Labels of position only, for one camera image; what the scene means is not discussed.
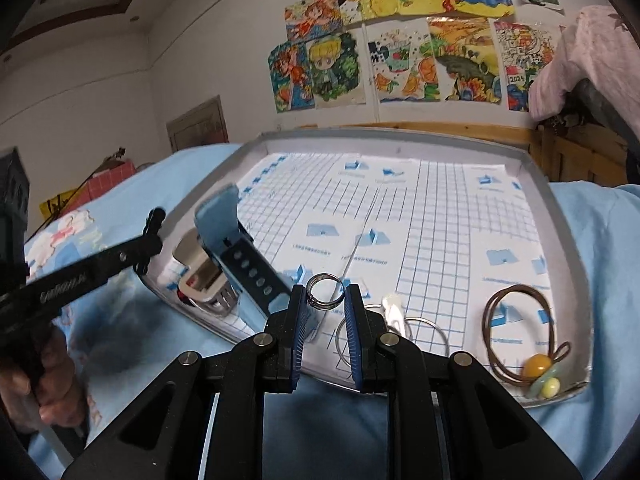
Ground beige grey hair claw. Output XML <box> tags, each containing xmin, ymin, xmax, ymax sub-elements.
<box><xmin>172</xmin><ymin>229</ymin><xmax>238</xmax><ymax>318</ymax></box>

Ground large silver bangle rings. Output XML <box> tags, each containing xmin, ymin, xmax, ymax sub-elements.
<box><xmin>333</xmin><ymin>301</ymin><xmax>450</xmax><ymax>371</ymax></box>

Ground brown hair tie with beads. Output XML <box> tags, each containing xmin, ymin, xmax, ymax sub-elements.
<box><xmin>482</xmin><ymin>283</ymin><xmax>573</xmax><ymax>401</ymax></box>

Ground white hair clip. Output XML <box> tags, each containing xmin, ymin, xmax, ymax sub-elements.
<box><xmin>381</xmin><ymin>292</ymin><xmax>406</xmax><ymax>337</ymax></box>

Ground small silver key rings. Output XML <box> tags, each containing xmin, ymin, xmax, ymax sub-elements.
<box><xmin>305</xmin><ymin>272</ymin><xmax>347</xmax><ymax>312</ymax></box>

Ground person's left hand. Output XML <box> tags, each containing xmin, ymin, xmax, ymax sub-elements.
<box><xmin>1</xmin><ymin>326</ymin><xmax>87</xmax><ymax>434</ymax></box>

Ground light blue cartoon bedsheet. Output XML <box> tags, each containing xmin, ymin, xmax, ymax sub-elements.
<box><xmin>27</xmin><ymin>144</ymin><xmax>639</xmax><ymax>479</ymax></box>

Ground red checked box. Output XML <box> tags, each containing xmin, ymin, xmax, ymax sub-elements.
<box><xmin>64</xmin><ymin>159</ymin><xmax>137</xmax><ymax>212</ymax></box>

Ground yellow caution bag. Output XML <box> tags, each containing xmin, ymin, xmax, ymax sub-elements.
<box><xmin>39</xmin><ymin>190</ymin><xmax>76</xmax><ymax>220</ymax></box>

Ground grey cardboard tray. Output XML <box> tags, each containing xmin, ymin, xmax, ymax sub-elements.
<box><xmin>143</xmin><ymin>128</ymin><xmax>593</xmax><ymax>400</ymax></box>

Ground blue orange anime drawing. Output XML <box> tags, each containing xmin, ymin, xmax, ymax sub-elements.
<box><xmin>268</xmin><ymin>42</ymin><xmax>314</xmax><ymax>113</ymax></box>

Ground blond boy drawing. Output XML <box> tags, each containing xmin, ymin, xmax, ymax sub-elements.
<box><xmin>306</xmin><ymin>32</ymin><xmax>366</xmax><ymax>108</ymax></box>

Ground orange-haired girl drawing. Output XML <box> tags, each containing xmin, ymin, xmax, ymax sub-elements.
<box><xmin>284</xmin><ymin>0</ymin><xmax>343</xmax><ymax>44</ymax></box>

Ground goldfish popcorn drawing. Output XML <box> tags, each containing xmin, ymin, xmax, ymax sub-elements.
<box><xmin>367</xmin><ymin>18</ymin><xmax>440</xmax><ymax>103</ymax></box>

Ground orange landscape drawing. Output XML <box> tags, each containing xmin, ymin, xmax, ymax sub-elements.
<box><xmin>427</xmin><ymin>18</ymin><xmax>502</xmax><ymax>104</ymax></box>

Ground colourful 2024 poster drawing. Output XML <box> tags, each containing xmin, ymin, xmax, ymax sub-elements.
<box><xmin>494</xmin><ymin>21</ymin><xmax>562</xmax><ymax>112</ymax></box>

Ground pink floral blanket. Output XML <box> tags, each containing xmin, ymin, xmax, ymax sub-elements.
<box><xmin>528</xmin><ymin>6</ymin><xmax>639</xmax><ymax>132</ymax></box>

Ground brown wall hatch door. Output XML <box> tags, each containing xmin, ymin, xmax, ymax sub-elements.
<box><xmin>166</xmin><ymin>96</ymin><xmax>229</xmax><ymax>153</ymax></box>

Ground wooden bed frame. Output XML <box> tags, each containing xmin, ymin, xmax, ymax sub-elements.
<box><xmin>299</xmin><ymin>119</ymin><xmax>640</xmax><ymax>189</ymax></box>

